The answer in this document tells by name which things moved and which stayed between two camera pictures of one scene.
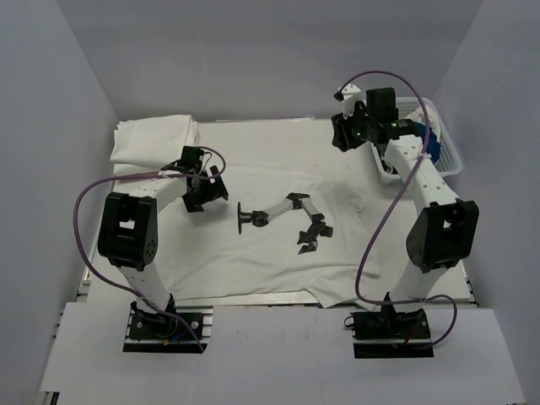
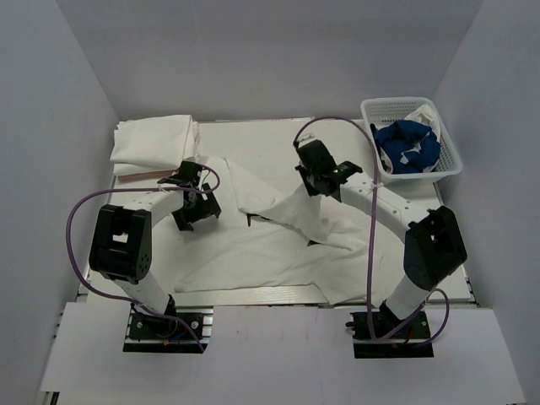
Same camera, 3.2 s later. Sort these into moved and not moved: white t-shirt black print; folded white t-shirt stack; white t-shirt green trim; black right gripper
Moved: white t-shirt black print; black right gripper
Not moved: folded white t-shirt stack; white t-shirt green trim
